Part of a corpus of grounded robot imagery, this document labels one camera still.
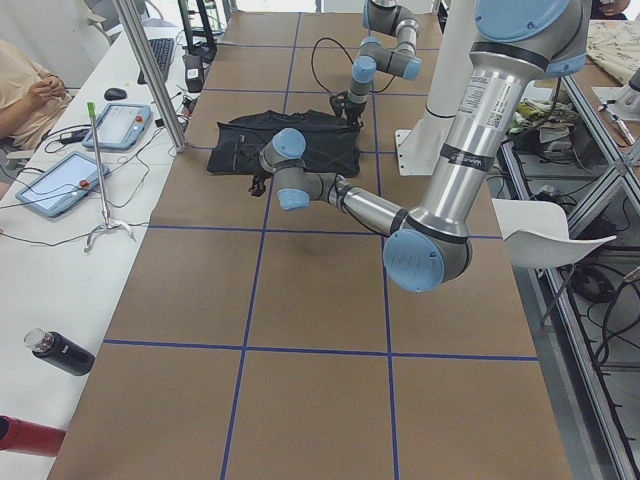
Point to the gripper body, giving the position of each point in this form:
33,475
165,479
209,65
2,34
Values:
259,182
354,108

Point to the black graphic t-shirt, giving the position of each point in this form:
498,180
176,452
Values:
323,142

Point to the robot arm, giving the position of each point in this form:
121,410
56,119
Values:
490,52
390,49

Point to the black box device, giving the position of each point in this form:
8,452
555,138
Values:
194,73

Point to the black monitor stand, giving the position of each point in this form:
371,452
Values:
201,44

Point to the far teach pendant tablet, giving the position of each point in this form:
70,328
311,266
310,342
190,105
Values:
120,125

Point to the teach pendant tablet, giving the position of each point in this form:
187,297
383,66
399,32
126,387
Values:
120,125
59,188

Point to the green-tipped metal stand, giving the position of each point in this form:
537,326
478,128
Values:
108,223

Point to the black keyboard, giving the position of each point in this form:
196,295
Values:
163,50

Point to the black computer mouse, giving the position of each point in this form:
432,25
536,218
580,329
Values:
113,94

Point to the near teach pendant tablet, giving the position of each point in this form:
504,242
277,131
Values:
59,188

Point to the white plastic sheet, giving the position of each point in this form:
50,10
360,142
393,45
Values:
536,234

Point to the seated person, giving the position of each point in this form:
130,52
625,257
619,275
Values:
32,98

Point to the black water bottle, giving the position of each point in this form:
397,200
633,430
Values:
59,351

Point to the red bottle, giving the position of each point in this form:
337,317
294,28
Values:
20,436

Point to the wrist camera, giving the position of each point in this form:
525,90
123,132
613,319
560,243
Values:
258,186
339,103

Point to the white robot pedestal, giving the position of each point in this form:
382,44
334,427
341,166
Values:
418,149

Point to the aluminium frame post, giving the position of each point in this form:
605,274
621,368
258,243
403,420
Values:
132,24

